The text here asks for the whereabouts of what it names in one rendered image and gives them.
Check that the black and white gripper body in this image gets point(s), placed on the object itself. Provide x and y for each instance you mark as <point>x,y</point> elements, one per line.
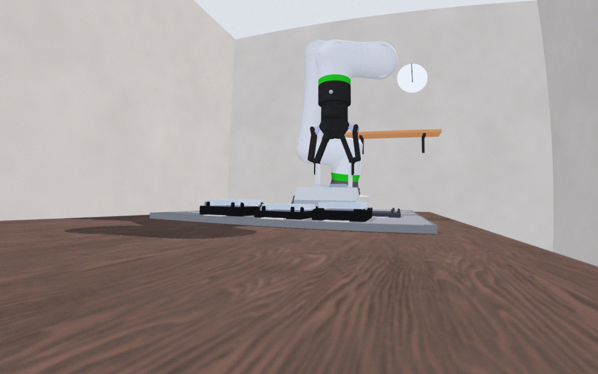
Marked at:
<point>333,114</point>

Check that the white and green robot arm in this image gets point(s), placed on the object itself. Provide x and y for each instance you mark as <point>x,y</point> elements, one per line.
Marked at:
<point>329,66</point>

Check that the white operator button panel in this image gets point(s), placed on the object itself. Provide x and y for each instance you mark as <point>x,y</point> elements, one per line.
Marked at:
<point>313,195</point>

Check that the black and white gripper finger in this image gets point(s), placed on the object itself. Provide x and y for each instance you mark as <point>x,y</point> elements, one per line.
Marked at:
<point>312,147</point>
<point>354,129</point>

